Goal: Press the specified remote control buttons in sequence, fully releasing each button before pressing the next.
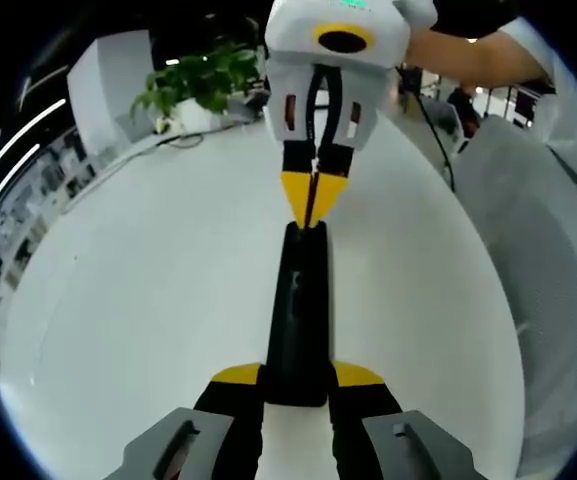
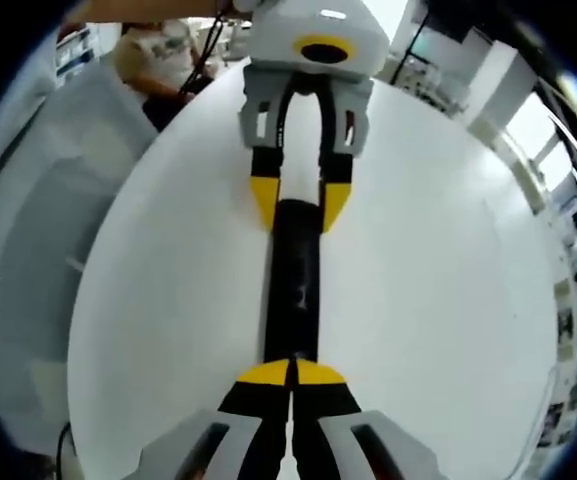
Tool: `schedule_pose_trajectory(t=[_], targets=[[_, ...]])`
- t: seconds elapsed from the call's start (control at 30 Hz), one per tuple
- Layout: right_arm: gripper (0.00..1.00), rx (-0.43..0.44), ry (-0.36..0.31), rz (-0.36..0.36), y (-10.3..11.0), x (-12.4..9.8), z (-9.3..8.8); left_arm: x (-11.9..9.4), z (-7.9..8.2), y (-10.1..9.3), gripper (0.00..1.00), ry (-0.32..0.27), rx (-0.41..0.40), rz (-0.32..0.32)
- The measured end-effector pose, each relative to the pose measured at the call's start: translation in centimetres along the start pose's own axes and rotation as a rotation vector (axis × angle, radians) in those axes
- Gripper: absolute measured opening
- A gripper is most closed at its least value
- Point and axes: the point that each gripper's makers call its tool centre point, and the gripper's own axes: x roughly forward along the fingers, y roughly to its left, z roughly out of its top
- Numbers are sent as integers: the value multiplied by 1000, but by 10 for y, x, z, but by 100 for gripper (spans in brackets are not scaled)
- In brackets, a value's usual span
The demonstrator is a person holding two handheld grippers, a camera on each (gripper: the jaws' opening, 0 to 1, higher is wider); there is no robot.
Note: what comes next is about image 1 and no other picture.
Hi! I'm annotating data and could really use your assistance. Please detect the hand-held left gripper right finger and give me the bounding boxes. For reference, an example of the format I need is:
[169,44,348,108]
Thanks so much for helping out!
[327,359,489,480]

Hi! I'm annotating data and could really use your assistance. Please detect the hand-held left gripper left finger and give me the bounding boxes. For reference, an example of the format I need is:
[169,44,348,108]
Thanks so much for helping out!
[102,363,265,480]

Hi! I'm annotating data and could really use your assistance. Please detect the black remote control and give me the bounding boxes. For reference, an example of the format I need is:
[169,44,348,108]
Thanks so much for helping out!
[265,222,330,407]

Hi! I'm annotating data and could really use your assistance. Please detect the green plant in white pot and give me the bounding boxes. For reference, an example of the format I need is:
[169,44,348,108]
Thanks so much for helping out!
[130,42,269,136]

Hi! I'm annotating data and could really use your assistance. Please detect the ceiling light strip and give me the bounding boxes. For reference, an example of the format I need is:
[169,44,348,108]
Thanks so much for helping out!
[0,143,42,241]
[0,98,68,189]

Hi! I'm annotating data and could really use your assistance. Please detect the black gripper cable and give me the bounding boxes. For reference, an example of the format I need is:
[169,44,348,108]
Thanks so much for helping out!
[395,64,458,195]

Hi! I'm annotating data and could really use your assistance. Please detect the wall shelving with items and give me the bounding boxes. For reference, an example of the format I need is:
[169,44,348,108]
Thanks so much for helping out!
[0,132,99,311]

